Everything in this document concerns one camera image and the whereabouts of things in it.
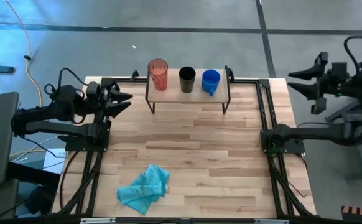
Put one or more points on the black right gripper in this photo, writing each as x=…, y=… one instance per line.
x=322, y=90

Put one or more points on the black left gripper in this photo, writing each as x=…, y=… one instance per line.
x=106, y=85

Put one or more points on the tall orange translucent tumbler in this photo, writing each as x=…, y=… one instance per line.
x=158, y=76

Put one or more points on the black plastic cup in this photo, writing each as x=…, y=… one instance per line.
x=187, y=79

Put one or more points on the blue plastic mug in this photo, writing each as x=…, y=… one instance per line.
x=210, y=81

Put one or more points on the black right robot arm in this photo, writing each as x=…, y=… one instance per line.
x=318, y=133

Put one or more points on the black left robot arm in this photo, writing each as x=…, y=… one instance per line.
x=50, y=127

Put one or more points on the wooden shelf with black legs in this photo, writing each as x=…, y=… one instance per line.
x=174, y=96

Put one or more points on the white paper sheet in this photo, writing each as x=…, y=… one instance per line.
x=54, y=161

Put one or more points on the teal microfibre cloth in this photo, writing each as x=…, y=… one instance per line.
x=143, y=189

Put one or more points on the orange black striped block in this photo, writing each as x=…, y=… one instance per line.
x=359, y=212

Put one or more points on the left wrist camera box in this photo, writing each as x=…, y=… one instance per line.
x=93, y=91

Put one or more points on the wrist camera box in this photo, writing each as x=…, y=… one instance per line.
x=93, y=91
x=339, y=70

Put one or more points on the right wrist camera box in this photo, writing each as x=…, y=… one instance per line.
x=339, y=70

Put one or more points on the black aluminium table frame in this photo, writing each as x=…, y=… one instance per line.
x=249, y=81

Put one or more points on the silver aluminium bracket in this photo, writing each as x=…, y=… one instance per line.
x=271, y=221
x=97, y=220

